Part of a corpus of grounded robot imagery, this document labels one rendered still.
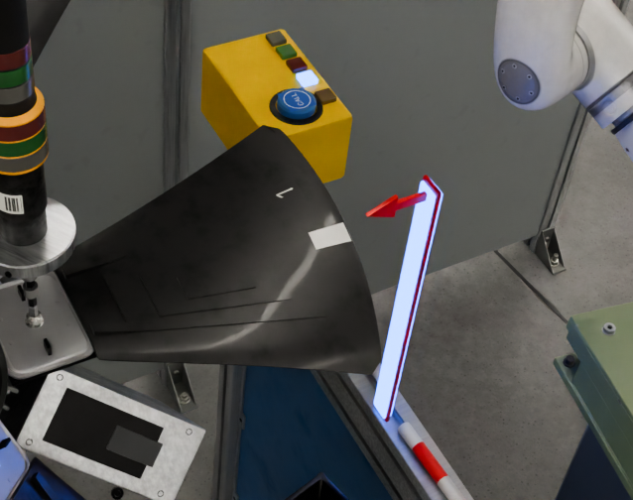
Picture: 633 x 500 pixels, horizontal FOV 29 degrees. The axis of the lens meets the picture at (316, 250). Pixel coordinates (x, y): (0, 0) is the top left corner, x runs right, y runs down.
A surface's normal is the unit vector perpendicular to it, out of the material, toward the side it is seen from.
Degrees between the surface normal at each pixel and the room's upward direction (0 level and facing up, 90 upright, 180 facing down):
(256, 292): 15
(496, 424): 0
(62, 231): 0
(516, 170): 90
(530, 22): 76
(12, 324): 0
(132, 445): 50
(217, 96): 90
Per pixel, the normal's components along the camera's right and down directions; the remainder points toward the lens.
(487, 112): 0.47, 0.68
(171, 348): 0.25, -0.51
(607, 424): -0.94, 0.18
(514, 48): -0.72, 0.43
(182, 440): 0.42, 0.08
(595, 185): 0.09, -0.68
